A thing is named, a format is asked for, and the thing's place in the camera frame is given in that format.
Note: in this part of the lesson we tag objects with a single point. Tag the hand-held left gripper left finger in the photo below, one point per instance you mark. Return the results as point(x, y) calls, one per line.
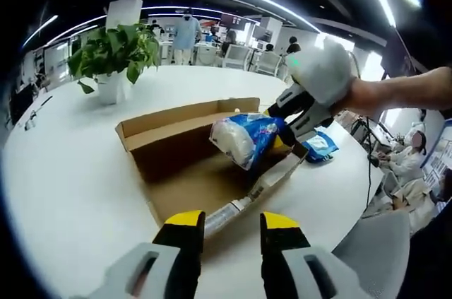
point(183, 256)

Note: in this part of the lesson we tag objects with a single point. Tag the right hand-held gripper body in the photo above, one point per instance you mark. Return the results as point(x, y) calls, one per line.
point(321, 73)

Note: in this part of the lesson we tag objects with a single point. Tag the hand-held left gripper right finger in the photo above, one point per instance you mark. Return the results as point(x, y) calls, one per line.
point(279, 263)

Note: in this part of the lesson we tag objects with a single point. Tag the blue white wet wipes pack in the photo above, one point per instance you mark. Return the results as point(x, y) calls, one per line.
point(319, 145)

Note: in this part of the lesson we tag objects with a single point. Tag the white bottle with clear cap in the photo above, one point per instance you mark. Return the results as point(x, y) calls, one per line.
point(222, 219)

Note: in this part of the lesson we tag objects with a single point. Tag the blue tissue pack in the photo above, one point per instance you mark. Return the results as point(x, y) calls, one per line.
point(240, 140)

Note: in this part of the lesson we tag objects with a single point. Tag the brown cardboard shoe box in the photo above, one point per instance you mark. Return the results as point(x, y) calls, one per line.
point(183, 171)

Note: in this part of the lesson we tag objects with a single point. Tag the person's right hand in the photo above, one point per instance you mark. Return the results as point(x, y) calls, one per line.
point(365, 97)

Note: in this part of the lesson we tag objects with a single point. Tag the white office chair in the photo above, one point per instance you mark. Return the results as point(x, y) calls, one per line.
point(237, 57)
point(269, 62)

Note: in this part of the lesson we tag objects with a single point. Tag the dark hanging screen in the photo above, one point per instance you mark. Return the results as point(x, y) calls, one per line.
point(233, 20)

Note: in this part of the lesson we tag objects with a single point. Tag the person in black shirt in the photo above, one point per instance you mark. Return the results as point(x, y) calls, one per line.
point(431, 267)

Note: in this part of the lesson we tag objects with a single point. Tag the green plant in white pot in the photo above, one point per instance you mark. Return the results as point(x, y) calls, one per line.
point(113, 51)

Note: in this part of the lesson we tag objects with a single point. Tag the white square pillar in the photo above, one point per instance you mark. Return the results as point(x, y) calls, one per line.
point(123, 12)

